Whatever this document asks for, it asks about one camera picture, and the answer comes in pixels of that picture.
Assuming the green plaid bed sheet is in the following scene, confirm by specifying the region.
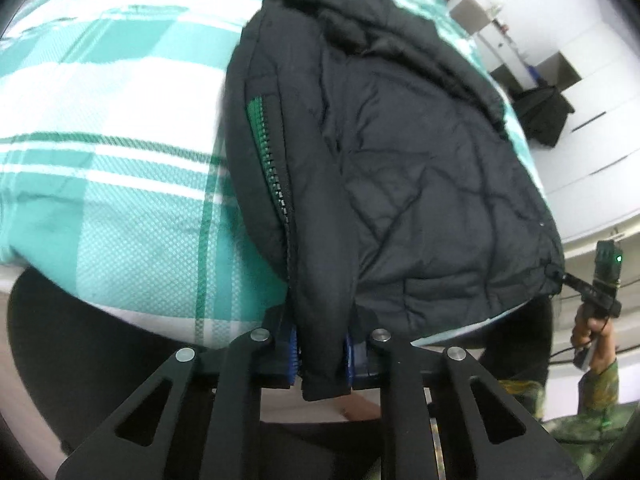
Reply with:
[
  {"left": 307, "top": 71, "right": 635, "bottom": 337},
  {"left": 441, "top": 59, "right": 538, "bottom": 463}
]
[{"left": 0, "top": 0, "right": 561, "bottom": 356}]

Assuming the person's right hand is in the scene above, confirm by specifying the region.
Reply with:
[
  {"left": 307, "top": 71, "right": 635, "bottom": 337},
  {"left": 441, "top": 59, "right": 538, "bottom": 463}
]
[{"left": 571, "top": 304, "right": 609, "bottom": 357}]

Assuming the black puffer jacket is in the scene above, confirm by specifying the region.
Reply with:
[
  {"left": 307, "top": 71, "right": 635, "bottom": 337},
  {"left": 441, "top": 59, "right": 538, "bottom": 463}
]
[{"left": 220, "top": 0, "right": 566, "bottom": 402}]

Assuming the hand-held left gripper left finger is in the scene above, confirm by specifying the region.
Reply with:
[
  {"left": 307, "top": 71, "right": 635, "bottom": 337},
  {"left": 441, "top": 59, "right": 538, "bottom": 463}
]
[{"left": 55, "top": 305, "right": 301, "bottom": 480}]

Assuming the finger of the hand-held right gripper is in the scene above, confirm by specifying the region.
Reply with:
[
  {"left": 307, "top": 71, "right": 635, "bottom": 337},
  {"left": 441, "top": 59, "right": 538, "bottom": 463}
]
[{"left": 562, "top": 271, "right": 601, "bottom": 297}]

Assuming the black coat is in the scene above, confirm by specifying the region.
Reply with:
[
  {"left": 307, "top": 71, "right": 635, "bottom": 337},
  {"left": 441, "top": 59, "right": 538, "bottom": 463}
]
[{"left": 510, "top": 82, "right": 576, "bottom": 149}]

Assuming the white wardrobe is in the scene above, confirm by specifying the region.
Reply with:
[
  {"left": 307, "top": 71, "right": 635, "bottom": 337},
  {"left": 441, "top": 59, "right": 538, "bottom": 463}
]
[{"left": 530, "top": 0, "right": 640, "bottom": 241}]

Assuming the person's right forearm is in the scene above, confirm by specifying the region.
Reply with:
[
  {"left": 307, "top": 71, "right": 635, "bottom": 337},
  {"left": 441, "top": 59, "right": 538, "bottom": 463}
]
[{"left": 577, "top": 332, "right": 622, "bottom": 411}]

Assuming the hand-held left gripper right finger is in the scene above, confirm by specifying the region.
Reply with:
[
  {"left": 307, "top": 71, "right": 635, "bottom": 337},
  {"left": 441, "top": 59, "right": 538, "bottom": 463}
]
[{"left": 345, "top": 329, "right": 583, "bottom": 480}]

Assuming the white desk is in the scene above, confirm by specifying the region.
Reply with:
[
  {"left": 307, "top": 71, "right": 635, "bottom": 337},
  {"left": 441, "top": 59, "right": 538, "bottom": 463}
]
[{"left": 447, "top": 0, "right": 583, "bottom": 92}]

